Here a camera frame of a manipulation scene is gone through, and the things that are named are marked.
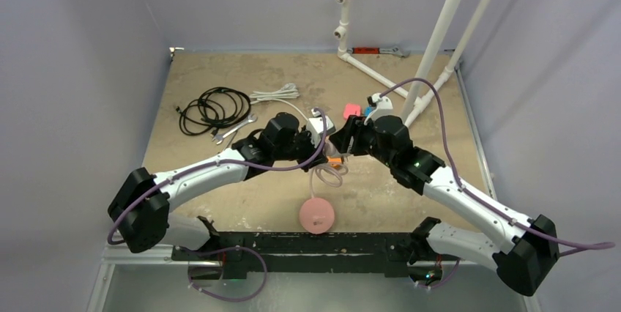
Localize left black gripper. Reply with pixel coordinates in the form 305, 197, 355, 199
272, 124, 327, 171

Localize pink plug adapter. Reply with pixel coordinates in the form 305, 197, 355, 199
343, 103, 362, 119

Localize blue plug adapter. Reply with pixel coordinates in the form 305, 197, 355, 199
363, 106, 374, 117

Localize white cube socket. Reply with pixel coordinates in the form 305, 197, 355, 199
324, 139, 347, 157

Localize white power cable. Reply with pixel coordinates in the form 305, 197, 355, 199
248, 82, 311, 124

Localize orange power strip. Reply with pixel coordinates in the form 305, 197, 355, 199
327, 156, 346, 170

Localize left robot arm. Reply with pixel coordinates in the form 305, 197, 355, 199
107, 108, 335, 260

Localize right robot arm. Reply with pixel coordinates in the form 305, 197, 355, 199
329, 116, 560, 297

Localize pink round socket base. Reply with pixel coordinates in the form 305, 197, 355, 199
299, 197, 335, 234

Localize silver open-end wrench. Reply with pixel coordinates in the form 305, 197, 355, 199
212, 114, 258, 144

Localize yellow black screwdriver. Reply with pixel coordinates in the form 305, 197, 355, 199
224, 131, 238, 149

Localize black base beam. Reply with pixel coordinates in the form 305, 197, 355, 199
172, 218, 457, 280

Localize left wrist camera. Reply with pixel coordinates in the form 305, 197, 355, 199
306, 108, 336, 147

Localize white pipe frame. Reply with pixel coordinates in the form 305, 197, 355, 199
332, 0, 513, 128

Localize black coiled cable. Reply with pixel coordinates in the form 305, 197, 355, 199
176, 86, 253, 136

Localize red handled wrench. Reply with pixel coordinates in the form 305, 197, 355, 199
346, 46, 410, 58

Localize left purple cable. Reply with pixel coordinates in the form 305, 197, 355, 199
107, 107, 328, 302

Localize purple cable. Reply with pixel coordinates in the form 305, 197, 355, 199
378, 78, 616, 291
107, 107, 328, 302

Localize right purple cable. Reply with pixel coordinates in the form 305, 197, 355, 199
378, 78, 616, 291

